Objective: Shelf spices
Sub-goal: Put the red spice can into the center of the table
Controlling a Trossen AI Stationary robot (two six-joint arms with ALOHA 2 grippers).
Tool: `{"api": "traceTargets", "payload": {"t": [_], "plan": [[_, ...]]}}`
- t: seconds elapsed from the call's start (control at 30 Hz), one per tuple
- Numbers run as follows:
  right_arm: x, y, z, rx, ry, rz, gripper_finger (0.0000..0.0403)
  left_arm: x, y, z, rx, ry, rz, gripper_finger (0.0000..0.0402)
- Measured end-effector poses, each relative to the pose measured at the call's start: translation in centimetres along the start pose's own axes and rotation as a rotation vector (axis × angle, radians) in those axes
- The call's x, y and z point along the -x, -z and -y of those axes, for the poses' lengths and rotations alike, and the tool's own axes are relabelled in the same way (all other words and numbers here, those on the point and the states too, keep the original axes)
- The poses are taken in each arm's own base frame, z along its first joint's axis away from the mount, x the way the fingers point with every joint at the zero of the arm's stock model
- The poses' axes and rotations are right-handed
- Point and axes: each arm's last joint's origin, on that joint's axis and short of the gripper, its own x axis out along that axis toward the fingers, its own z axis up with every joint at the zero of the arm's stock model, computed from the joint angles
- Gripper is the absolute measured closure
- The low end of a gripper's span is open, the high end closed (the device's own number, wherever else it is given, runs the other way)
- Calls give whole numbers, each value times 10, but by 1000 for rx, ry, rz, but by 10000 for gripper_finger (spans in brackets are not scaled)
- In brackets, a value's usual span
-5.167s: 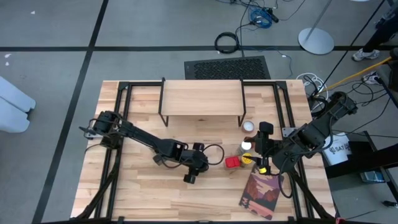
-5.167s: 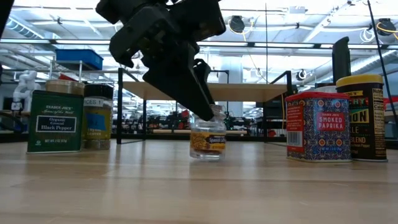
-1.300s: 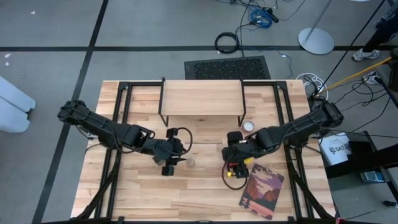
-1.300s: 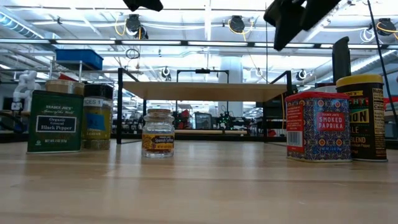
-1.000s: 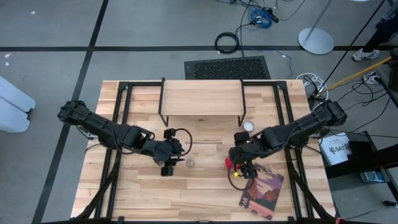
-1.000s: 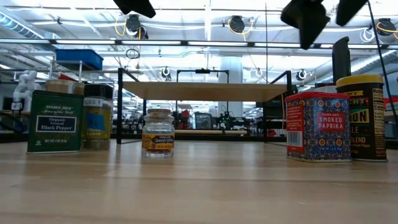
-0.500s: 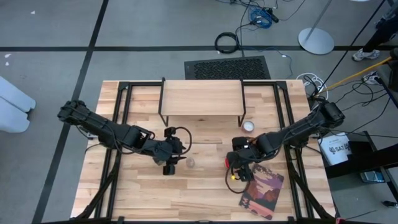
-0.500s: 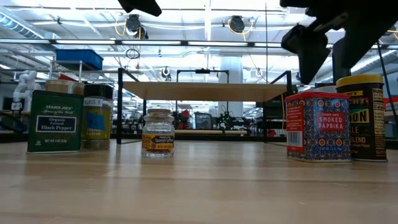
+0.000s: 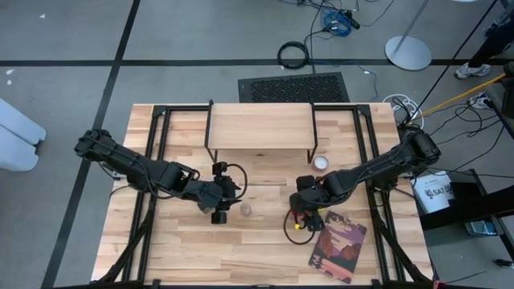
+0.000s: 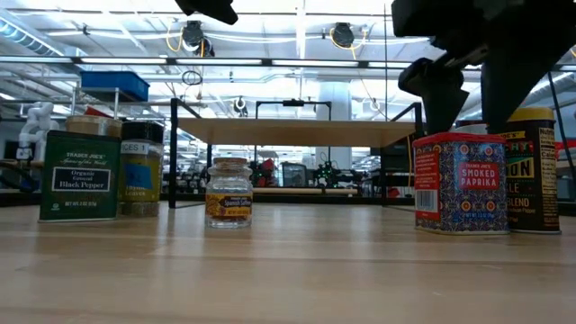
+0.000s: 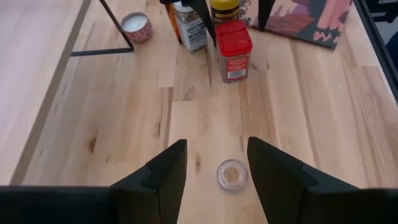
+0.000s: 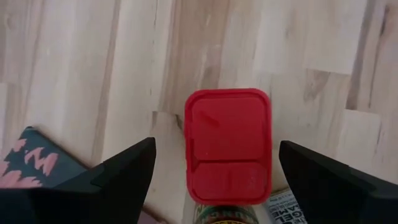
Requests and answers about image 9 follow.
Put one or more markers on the thin black pole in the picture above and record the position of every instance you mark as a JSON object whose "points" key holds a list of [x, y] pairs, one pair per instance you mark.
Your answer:
{"points": [[455, 60]]}

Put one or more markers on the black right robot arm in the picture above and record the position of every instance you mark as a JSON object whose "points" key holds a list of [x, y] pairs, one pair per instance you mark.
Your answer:
{"points": [[381, 164]]}

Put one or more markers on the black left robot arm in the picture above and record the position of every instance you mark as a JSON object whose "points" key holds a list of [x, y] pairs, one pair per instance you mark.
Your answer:
{"points": [[132, 168]]}

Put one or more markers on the black power adapter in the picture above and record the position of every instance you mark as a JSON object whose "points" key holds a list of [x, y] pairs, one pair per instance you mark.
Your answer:
{"points": [[349, 19]]}

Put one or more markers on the canyon illustration book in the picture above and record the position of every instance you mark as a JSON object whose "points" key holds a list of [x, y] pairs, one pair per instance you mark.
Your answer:
{"points": [[337, 249]]}

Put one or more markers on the white printed box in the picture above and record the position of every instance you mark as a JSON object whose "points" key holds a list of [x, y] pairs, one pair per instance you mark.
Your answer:
{"points": [[431, 192]]}

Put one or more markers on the wooden shelf riser black legs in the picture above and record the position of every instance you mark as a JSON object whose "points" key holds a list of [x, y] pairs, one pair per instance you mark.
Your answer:
{"points": [[261, 128]]}

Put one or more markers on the black side cart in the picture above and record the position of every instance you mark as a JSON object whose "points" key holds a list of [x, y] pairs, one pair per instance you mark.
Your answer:
{"points": [[470, 200]]}

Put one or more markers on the grey round-base lamp stand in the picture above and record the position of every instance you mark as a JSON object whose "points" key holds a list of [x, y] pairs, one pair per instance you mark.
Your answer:
{"points": [[407, 53]]}

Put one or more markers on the black perforated panel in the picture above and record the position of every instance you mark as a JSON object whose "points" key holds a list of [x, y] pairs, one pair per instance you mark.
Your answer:
{"points": [[293, 88]]}

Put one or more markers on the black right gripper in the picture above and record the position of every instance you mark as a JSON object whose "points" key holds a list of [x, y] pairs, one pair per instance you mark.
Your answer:
{"points": [[307, 198]]}

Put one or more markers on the white floor furniture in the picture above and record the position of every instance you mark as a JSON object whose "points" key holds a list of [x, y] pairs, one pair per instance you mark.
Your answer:
{"points": [[18, 136]]}

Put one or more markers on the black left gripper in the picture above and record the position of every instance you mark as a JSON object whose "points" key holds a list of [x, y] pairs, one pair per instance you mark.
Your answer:
{"points": [[213, 192]]}

